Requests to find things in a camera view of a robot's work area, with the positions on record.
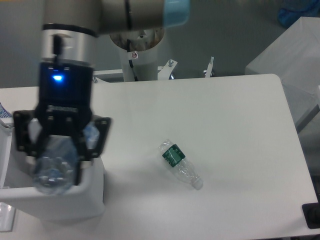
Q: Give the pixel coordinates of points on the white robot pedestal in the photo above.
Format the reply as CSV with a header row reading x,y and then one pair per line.
x,y
139,47

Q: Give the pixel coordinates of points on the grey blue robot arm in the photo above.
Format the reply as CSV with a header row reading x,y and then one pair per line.
x,y
71,27

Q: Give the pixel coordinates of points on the white covered side table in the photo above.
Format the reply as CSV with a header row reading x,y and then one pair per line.
x,y
295,58

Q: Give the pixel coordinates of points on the blue bag in corner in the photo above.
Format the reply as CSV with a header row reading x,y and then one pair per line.
x,y
291,10

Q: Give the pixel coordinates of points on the metal table clamp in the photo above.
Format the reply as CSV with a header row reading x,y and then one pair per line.
x,y
209,71

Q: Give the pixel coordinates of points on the white metal base bracket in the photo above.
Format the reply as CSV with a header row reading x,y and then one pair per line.
x,y
137,73

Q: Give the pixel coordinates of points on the clear bottle green label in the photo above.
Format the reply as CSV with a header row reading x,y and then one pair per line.
x,y
180,166

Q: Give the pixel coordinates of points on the blue patterned packet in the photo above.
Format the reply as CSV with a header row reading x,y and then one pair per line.
x,y
4,113

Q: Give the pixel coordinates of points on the black device at edge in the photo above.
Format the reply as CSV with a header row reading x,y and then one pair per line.
x,y
311,213

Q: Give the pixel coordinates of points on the clear blue-tinted plastic bottle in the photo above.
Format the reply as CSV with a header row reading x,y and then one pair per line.
x,y
54,172

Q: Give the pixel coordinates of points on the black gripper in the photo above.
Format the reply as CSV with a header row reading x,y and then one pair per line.
x,y
64,103

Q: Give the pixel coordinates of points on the white plastic trash can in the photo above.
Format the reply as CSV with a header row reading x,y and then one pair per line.
x,y
84,200

